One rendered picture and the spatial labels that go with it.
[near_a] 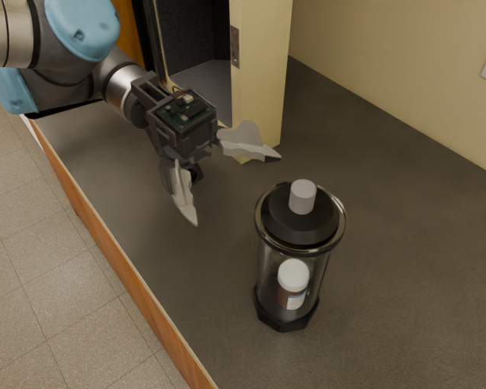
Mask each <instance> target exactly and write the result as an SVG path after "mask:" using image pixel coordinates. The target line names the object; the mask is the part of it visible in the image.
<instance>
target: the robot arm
mask: <svg viewBox="0 0 486 389"><path fill-rule="evenodd" d="M119 34H120V18H119V16H118V13H117V11H116V9H115V7H114V5H113V3H112V2H111V1H110V0H0V104H1V105H2V107H3V108H4V109H5V110H6V111H8V112H9V113H11V114H15V115H19V114H24V113H33V112H35V113H39V111H42V110H48V109H52V108H57V107H63V106H67V105H71V104H74V103H82V102H85V101H89V100H95V99H103V100H104V101H105V102H106V103H107V104H109V105H110V107H112V108H113V109H114V110H115V111H116V112H117V113H118V114H119V115H120V116H121V117H122V118H123V119H124V120H126V121H128V122H129V123H132V124H133V125H134V126H135V127H137V128H140V129H145V131H146V133H147V136H148V137H149V138H150V141H151V143H152V145H153V146H154V149H155V151H156V152H157V155H158V156H159V158H160V161H159V163H158V170H159V174H160V179H161V182H162V184H163V186H164V187H165V189H166V191H167V193H168V194H169V195H170V197H171V199H172V200H173V201H174V204H175V205H176V206H177V208H178V209H179V211H180V212H181V214H182V215H183V216H184V217H185V218H186V219H187V220H188V221H189V222H190V223H191V224H192V225H194V226H196V227H197V226H199V221H198V216H197V209H195V207H194V199H193V195H192V193H191V192H190V189H191V187H193V186H194V185H195V184H196V183H198V182H199V181H200V180H202V179H203V178H204V174H203V172H202V170H201V167H200V165H199V163H198V161H200V160H201V159H203V158H204V157H211V150H212V144H215V145H217V146H218V145H219V147H220V149H221V151H222V153H223V155H227V156H236V155H241V156H245V157H247V158H249V159H258V160H261V161H263V162H265V163H272V162H276V161H281V157H282V156H281V155H280V154H278V153H277V152H276V151H275V150H273V149H272V148H270V147H269V146H267V145H265V144H263V143H262V140H261V137H260V133H259V131H258V126H257V124H256V123H254V122H253V121H250V120H244V121H242V122H241V123H240V124H239V126H238V127H237V128H236V129H233V130H232V129H228V128H227V127H223V126H220V125H218V119H217V106H215V105H214V104H213V103H212V102H211V101H209V100H208V99H206V98H205V97H204V96H202V95H201V94H200V93H199V92H198V91H196V90H195V89H193V88H192V87H191V86H189V87H187V88H186V89H184V90H182V89H180V88H178V87H177V86H172V90H173V93H171V92H170V91H169V90H168V89H167V88H166V87H165V86H164V85H162V84H161V82H160V81H159V78H158V75H157V74H156V73H155V72H154V71H153V70H151V71H149V72H147V71H146V70H145V69H144V68H143V67H142V66H140V65H139V64H138V63H136V62H135V61H134V60H132V59H131V58H130V57H129V56H128V55H127V54H125V53H124V52H122V50H121V49H120V48H119V47H118V46H117V45H115V43H116V41H117V39H118V37H119ZM174 88H176V89H178V90H179V91H176V92H174ZM181 95H182V97H181V98H179V99H178V97H179V96H181ZM199 97H200V98H201V99H200V98H199ZM205 102H206V103H205Z"/></svg>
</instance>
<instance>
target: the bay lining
mask: <svg viewBox="0 0 486 389"><path fill-rule="evenodd" d="M155 3H156V8H157V17H158V22H159V27H160V36H161V41H162V46H163V51H164V60H165V65H166V71H167V75H168V76H172V75H174V74H177V73H180V72H182V71H185V70H187V69H190V68H192V67H195V66H198V65H201V64H202V63H206V62H208V61H211V60H213V59H222V60H231V40H230V10H229V0H155Z"/></svg>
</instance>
